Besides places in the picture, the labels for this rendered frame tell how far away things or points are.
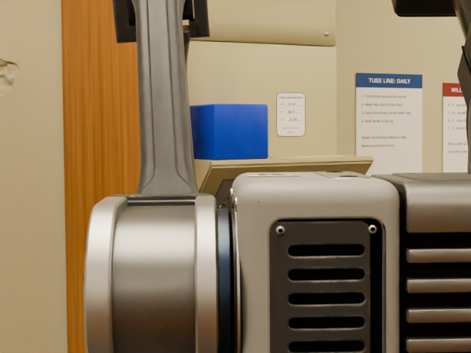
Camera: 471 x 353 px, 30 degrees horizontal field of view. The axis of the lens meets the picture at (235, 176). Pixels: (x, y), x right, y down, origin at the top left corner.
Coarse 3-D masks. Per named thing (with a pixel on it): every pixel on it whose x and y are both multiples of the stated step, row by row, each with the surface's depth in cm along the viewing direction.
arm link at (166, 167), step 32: (128, 0) 98; (160, 0) 90; (192, 0) 99; (160, 32) 88; (160, 64) 86; (160, 96) 84; (160, 128) 82; (160, 160) 81; (160, 192) 79; (192, 192) 79
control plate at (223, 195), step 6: (228, 180) 143; (222, 186) 143; (228, 186) 144; (222, 192) 145; (228, 192) 145; (216, 198) 145; (222, 198) 146; (228, 198) 147; (228, 204) 148; (228, 210) 149
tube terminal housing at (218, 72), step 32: (192, 64) 149; (224, 64) 152; (256, 64) 155; (288, 64) 158; (320, 64) 161; (192, 96) 149; (224, 96) 152; (256, 96) 155; (320, 96) 162; (320, 128) 162
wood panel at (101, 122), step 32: (64, 0) 176; (96, 0) 160; (64, 32) 177; (96, 32) 160; (64, 64) 178; (96, 64) 161; (128, 64) 147; (64, 96) 178; (96, 96) 161; (128, 96) 147; (64, 128) 179; (96, 128) 162; (128, 128) 148; (64, 160) 180; (96, 160) 162; (128, 160) 148; (64, 192) 180; (96, 192) 163; (128, 192) 149
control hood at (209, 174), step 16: (208, 160) 140; (224, 160) 140; (240, 160) 141; (256, 160) 143; (272, 160) 144; (288, 160) 145; (304, 160) 147; (320, 160) 148; (336, 160) 150; (352, 160) 151; (368, 160) 153; (208, 176) 140; (224, 176) 142; (208, 192) 143
